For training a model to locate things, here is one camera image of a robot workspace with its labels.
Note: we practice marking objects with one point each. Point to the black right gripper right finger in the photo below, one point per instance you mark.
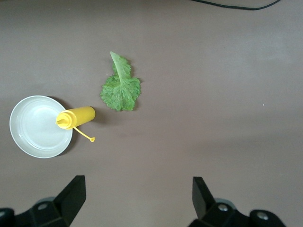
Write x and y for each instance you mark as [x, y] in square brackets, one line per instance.
[203, 201]

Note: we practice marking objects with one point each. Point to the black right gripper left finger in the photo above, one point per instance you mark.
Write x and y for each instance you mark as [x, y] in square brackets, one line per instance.
[71, 198]

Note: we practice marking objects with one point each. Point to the yellow mustard squeeze bottle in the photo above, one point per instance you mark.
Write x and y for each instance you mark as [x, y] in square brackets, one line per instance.
[80, 116]

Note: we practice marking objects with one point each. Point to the green lettuce leaf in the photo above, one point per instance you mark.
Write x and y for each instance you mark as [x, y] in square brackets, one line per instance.
[120, 92]

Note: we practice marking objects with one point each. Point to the beige plate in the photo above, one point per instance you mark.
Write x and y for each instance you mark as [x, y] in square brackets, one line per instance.
[35, 127]

